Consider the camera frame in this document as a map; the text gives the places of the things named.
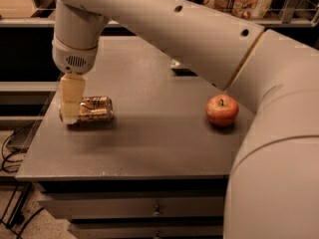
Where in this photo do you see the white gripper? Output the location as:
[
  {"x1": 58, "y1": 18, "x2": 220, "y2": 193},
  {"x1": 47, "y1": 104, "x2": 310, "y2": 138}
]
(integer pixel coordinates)
[{"x1": 52, "y1": 38, "x2": 98, "y2": 124}]

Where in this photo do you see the orange soda can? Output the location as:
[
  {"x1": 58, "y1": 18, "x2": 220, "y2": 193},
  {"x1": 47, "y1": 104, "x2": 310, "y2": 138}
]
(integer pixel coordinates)
[{"x1": 59, "y1": 96, "x2": 115, "y2": 123}]

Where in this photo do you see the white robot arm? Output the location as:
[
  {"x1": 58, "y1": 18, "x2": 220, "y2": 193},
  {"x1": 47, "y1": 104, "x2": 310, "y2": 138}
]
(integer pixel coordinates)
[{"x1": 53, "y1": 0, "x2": 319, "y2": 239}]

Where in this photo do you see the green snack bag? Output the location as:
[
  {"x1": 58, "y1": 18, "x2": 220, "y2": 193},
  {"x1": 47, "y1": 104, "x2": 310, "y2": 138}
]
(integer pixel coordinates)
[{"x1": 170, "y1": 59, "x2": 196, "y2": 77}]

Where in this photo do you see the grey drawer cabinet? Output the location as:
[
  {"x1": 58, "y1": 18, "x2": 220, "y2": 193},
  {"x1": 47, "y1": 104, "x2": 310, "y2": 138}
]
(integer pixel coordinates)
[{"x1": 17, "y1": 37, "x2": 254, "y2": 239}]

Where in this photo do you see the red apple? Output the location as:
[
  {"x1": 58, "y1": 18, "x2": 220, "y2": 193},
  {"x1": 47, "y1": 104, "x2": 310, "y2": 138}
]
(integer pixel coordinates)
[{"x1": 205, "y1": 95, "x2": 239, "y2": 126}]

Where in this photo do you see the black cables left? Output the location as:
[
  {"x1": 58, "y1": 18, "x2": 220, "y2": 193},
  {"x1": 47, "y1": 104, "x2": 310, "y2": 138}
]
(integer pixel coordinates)
[{"x1": 0, "y1": 122, "x2": 46, "y2": 239}]

